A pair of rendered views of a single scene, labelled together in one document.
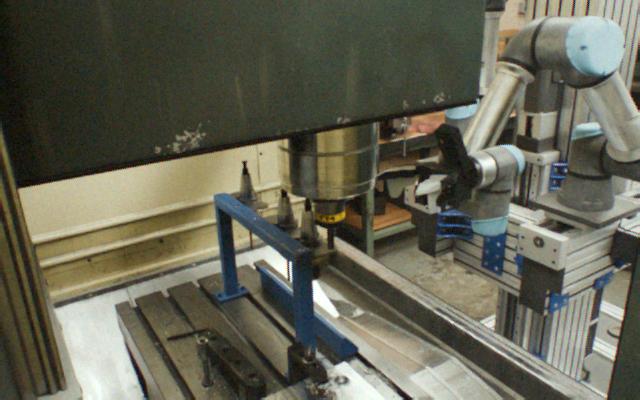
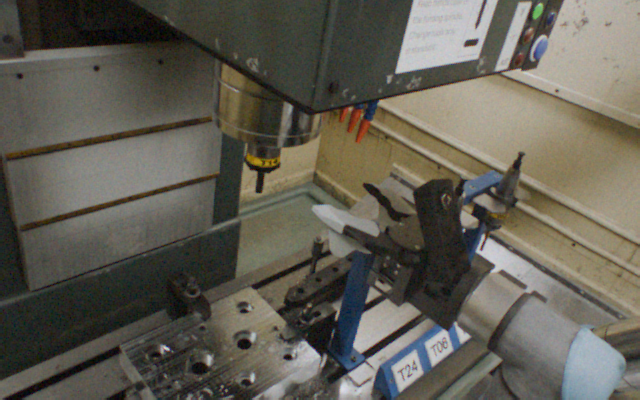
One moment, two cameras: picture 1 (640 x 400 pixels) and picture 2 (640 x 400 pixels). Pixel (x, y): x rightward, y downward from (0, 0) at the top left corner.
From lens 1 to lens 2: 0.99 m
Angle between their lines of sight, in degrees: 66
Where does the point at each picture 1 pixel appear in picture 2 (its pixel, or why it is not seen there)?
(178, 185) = (546, 163)
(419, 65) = (233, 2)
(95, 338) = not seen: hidden behind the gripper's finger
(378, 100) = (194, 20)
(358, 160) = (222, 93)
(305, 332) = (344, 309)
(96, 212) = (464, 133)
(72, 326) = not seen: hidden behind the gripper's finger
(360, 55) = not seen: outside the picture
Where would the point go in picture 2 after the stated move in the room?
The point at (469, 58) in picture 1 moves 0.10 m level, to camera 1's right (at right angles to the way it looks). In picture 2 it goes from (296, 31) to (314, 71)
